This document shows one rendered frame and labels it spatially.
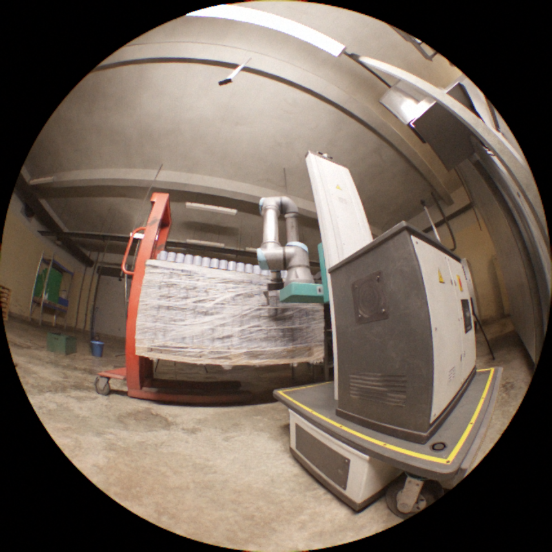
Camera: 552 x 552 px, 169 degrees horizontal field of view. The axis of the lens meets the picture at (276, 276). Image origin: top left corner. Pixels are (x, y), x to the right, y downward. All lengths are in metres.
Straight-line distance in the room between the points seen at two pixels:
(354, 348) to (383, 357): 0.11
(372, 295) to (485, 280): 7.10
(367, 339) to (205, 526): 0.75
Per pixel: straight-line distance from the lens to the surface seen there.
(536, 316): 1.44
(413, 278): 0.45
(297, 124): 4.64
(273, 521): 0.73
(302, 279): 0.85
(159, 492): 0.86
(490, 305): 7.48
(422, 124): 1.30
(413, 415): 0.50
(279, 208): 1.20
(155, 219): 2.07
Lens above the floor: 0.61
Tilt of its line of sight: 19 degrees up
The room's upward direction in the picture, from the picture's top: 2 degrees counter-clockwise
